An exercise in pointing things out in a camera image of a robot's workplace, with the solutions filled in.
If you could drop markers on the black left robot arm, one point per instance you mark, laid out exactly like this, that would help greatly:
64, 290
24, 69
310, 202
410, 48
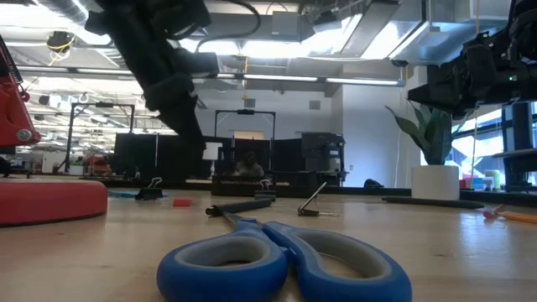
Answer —
126, 12

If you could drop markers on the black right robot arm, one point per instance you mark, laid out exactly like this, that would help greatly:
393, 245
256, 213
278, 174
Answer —
524, 25

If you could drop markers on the white rectangular sheet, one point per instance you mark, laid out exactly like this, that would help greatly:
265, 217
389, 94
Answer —
212, 151

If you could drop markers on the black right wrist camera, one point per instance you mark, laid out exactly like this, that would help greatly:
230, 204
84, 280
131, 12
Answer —
482, 48

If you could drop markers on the person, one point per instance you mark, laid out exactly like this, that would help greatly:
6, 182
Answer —
249, 168

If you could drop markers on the black frame knob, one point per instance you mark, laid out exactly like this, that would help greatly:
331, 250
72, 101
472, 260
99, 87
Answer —
373, 183

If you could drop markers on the black pen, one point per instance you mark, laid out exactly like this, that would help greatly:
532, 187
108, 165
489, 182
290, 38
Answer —
243, 206
432, 203

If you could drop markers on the black ceiling dome device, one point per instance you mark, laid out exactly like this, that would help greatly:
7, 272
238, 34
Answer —
60, 41

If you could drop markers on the black partition wall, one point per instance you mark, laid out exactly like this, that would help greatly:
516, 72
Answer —
168, 155

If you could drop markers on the snake plant in white pot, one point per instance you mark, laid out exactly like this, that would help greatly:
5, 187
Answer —
435, 182

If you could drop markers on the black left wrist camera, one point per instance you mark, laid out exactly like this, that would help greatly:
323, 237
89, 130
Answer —
197, 63

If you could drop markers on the grey wall vent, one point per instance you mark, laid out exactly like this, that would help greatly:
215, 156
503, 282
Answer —
249, 103
314, 105

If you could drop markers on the black side desk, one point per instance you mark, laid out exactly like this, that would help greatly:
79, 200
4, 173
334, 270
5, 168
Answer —
520, 154

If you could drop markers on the tall black pole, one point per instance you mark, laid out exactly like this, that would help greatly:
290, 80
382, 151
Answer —
520, 126

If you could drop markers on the long fluorescent ceiling light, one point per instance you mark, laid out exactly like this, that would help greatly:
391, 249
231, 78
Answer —
277, 78

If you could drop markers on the black gantry frame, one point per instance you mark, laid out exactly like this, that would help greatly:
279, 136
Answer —
245, 112
102, 105

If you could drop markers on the black equipment cabinet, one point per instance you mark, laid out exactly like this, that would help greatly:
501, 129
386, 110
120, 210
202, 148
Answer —
321, 147

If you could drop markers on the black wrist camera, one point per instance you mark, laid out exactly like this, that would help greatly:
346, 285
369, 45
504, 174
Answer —
197, 63
482, 48

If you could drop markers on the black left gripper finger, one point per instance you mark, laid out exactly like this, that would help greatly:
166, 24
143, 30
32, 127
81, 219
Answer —
176, 109

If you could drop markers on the red eraser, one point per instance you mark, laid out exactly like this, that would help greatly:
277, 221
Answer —
182, 202

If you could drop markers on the red tool cart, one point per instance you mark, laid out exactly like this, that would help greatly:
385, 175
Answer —
97, 165

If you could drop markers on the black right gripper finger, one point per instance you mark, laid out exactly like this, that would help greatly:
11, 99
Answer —
440, 92

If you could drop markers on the blue sticky note pad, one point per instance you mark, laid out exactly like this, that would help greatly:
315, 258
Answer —
121, 194

